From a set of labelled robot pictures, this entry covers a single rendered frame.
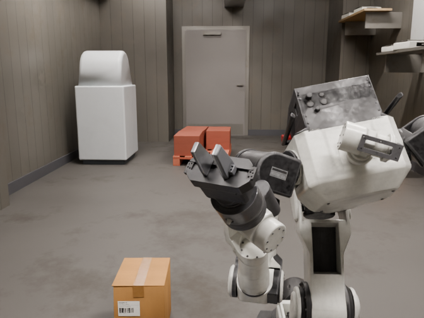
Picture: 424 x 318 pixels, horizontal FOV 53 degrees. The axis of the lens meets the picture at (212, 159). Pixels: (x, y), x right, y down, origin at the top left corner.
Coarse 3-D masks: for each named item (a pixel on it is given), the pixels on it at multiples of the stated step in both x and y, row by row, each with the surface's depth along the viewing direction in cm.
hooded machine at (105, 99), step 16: (80, 64) 570; (96, 64) 569; (112, 64) 568; (128, 64) 608; (80, 80) 570; (96, 80) 569; (112, 80) 568; (128, 80) 609; (80, 96) 568; (96, 96) 567; (112, 96) 567; (128, 96) 591; (80, 112) 573; (96, 112) 572; (112, 112) 571; (128, 112) 592; (80, 128) 577; (96, 128) 576; (112, 128) 575; (128, 128) 592; (80, 144) 582; (96, 144) 581; (112, 144) 580; (128, 144) 593; (96, 160) 590; (112, 160) 589; (128, 160) 612
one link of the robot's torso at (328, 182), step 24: (312, 96) 107; (336, 96) 107; (360, 96) 106; (288, 120) 120; (312, 120) 104; (336, 120) 104; (360, 120) 104; (384, 120) 103; (288, 144) 110; (312, 144) 102; (336, 144) 102; (312, 168) 100; (336, 168) 99; (360, 168) 99; (384, 168) 99; (408, 168) 101; (312, 192) 101; (336, 192) 100; (360, 192) 101; (384, 192) 104
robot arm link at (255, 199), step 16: (192, 160) 72; (240, 160) 68; (192, 176) 70; (208, 176) 69; (240, 176) 68; (256, 176) 68; (208, 192) 72; (224, 192) 70; (240, 192) 67; (256, 192) 73; (224, 208) 74; (240, 208) 73; (256, 208) 74; (240, 224) 75
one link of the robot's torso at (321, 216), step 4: (304, 208) 130; (304, 212) 138; (308, 212) 136; (312, 212) 135; (304, 216) 140; (308, 216) 139; (312, 216) 139; (316, 216) 139; (320, 216) 139; (324, 216) 139; (328, 216) 139; (332, 216) 138
